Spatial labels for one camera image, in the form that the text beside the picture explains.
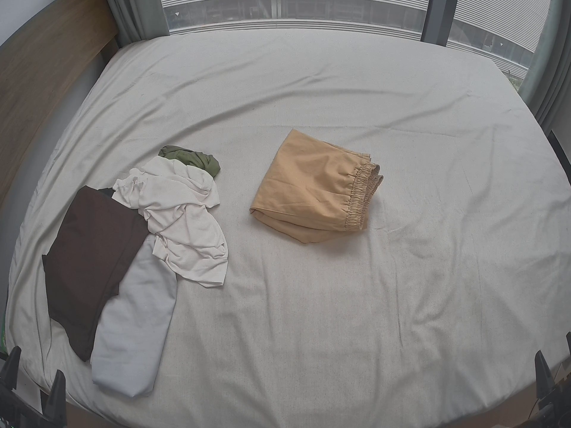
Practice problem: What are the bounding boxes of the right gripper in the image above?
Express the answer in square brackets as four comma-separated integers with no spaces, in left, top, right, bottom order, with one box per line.
[534,331,571,428]

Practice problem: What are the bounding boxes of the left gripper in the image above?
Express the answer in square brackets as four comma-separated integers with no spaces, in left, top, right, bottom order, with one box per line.
[0,346,67,428]

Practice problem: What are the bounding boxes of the tan shorts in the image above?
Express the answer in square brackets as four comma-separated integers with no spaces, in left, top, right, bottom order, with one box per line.
[249,128,384,245]

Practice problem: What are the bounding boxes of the bed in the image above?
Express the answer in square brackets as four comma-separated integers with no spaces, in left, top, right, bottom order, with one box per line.
[0,0,571,428]

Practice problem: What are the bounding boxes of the pale grey garment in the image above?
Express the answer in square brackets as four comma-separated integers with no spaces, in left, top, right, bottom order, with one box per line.
[90,239,179,398]

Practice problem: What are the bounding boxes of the brown garment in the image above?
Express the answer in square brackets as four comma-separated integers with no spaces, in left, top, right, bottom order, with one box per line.
[41,185,149,362]

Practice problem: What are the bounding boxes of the cream garment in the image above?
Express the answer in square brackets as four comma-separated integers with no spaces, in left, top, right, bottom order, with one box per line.
[112,155,229,289]

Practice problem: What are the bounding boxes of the green garment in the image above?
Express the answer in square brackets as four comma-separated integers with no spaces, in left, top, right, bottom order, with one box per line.
[157,144,220,178]

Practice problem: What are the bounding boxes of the grey-green curtain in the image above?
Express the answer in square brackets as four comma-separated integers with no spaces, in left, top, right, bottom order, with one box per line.
[517,0,571,128]
[96,0,170,45]

